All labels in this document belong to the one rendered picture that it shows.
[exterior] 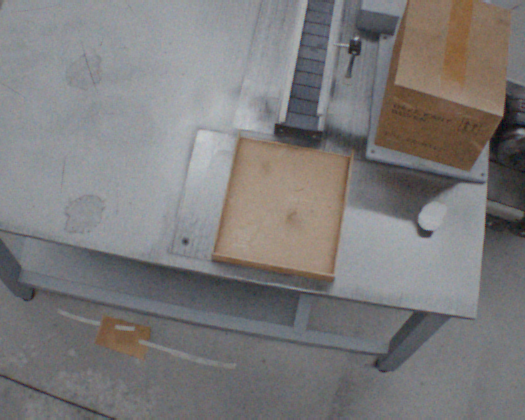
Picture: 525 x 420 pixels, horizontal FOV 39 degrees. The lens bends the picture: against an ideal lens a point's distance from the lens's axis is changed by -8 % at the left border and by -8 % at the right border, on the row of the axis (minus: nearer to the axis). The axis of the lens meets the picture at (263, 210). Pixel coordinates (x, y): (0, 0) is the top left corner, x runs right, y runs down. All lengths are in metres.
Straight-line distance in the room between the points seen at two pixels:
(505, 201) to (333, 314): 0.67
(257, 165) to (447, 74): 0.48
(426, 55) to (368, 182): 0.34
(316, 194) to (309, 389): 0.89
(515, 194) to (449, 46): 1.00
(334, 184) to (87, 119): 0.59
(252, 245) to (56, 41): 0.74
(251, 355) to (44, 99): 1.08
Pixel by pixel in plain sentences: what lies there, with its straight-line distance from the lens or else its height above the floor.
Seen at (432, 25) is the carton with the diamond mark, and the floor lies 1.12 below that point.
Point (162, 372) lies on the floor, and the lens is 2.47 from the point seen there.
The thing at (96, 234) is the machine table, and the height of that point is 0.83.
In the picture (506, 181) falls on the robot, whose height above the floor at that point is 0.24.
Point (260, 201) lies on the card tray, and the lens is 1.72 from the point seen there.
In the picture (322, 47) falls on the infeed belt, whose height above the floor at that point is 0.88.
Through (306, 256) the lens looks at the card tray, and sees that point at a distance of 1.68.
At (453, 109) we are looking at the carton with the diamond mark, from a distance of 1.60.
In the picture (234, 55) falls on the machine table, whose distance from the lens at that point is 1.91.
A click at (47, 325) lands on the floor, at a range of 2.56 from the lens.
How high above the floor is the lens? 2.41
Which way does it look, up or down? 67 degrees down
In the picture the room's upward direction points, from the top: 6 degrees clockwise
